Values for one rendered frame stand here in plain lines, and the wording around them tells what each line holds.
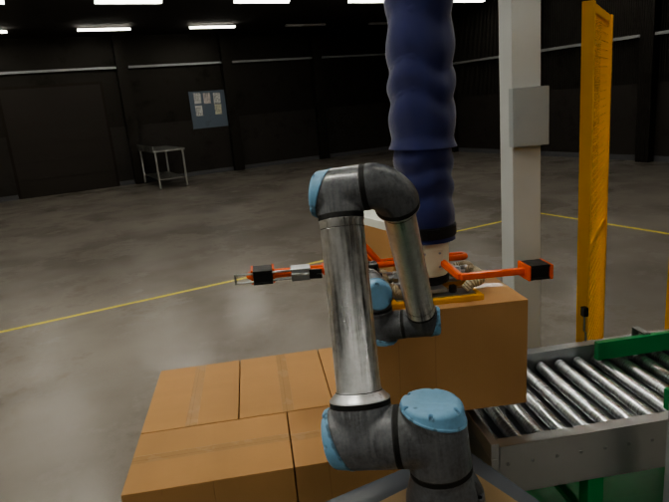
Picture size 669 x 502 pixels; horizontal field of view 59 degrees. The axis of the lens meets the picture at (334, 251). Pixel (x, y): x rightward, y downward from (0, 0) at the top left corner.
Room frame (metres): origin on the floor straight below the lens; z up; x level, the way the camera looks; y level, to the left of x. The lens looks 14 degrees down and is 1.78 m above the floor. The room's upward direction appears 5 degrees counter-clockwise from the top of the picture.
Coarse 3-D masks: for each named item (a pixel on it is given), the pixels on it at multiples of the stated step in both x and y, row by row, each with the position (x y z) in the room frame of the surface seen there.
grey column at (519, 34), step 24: (504, 0) 3.21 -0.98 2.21; (528, 0) 3.14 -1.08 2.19; (504, 24) 3.21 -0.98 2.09; (528, 24) 3.14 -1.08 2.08; (504, 48) 3.22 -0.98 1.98; (528, 48) 3.14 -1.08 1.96; (504, 72) 3.22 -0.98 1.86; (528, 72) 3.14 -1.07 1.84; (504, 96) 3.22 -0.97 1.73; (504, 120) 3.23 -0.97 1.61; (504, 144) 3.23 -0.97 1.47; (504, 168) 3.24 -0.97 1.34; (528, 168) 3.14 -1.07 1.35; (504, 192) 3.24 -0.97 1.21; (528, 192) 3.14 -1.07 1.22; (504, 216) 3.24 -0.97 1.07; (528, 216) 3.14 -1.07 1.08; (504, 240) 3.25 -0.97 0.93; (528, 240) 3.14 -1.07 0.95; (504, 264) 3.25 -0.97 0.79; (528, 288) 3.14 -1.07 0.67; (528, 312) 3.14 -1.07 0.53; (528, 336) 3.14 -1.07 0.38
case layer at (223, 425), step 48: (192, 384) 2.55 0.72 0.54; (240, 384) 2.51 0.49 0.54; (288, 384) 2.47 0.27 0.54; (144, 432) 2.16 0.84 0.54; (192, 432) 2.12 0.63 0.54; (240, 432) 2.09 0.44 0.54; (288, 432) 2.06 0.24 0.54; (144, 480) 1.83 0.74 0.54; (192, 480) 1.81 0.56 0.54; (240, 480) 1.81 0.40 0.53; (288, 480) 1.83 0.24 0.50; (336, 480) 1.85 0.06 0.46
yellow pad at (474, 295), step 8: (456, 288) 2.00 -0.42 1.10; (392, 296) 2.00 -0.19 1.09; (432, 296) 1.97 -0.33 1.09; (440, 296) 1.96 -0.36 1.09; (448, 296) 1.97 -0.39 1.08; (456, 296) 1.97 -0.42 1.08; (464, 296) 1.96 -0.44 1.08; (472, 296) 1.96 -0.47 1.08; (480, 296) 1.96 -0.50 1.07; (392, 304) 1.93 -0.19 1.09; (400, 304) 1.93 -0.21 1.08
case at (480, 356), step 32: (448, 288) 2.12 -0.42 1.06; (480, 288) 2.09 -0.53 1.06; (448, 320) 1.90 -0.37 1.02; (480, 320) 1.92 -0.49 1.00; (512, 320) 1.93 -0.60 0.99; (384, 352) 1.88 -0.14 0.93; (416, 352) 1.89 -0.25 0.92; (448, 352) 1.90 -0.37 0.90; (480, 352) 1.92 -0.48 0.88; (512, 352) 1.93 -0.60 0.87; (384, 384) 1.87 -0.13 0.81; (416, 384) 1.89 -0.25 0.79; (448, 384) 1.90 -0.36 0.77; (480, 384) 1.92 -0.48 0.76; (512, 384) 1.93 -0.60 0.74
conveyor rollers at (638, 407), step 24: (576, 360) 2.46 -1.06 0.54; (624, 360) 2.42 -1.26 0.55; (648, 360) 2.39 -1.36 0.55; (576, 384) 2.28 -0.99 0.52; (600, 384) 2.26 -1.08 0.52; (624, 384) 2.24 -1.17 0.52; (648, 384) 2.23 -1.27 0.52; (648, 408) 2.00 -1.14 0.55; (504, 432) 1.96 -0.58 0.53; (528, 432) 1.96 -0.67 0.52
